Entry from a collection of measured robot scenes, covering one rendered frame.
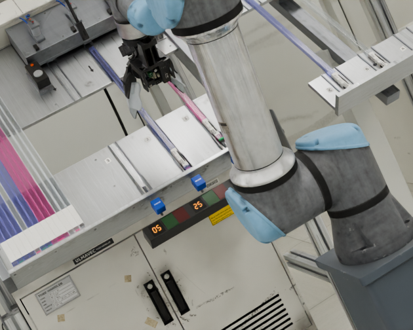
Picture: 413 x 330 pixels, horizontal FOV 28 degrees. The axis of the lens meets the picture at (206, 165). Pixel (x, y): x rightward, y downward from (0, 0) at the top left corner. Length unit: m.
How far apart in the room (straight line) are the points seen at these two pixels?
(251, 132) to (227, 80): 0.10
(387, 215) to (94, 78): 0.99
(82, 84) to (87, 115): 1.69
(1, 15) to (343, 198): 1.20
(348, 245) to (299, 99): 2.77
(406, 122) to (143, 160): 1.28
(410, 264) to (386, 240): 0.06
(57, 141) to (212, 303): 1.71
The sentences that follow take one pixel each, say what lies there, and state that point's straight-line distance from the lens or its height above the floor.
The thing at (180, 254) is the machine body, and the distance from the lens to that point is 2.26.
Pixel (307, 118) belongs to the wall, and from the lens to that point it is 4.20.
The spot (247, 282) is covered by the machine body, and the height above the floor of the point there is 0.30.
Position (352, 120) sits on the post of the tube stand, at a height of 0.62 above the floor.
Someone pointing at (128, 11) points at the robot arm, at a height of 1.11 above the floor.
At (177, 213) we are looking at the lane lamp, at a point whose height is 0.66.
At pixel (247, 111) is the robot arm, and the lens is 1.29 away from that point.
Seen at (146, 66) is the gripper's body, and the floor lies 1.00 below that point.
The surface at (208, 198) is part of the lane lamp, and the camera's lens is 1.90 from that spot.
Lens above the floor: 1.09
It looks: 11 degrees down
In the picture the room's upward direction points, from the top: 26 degrees counter-clockwise
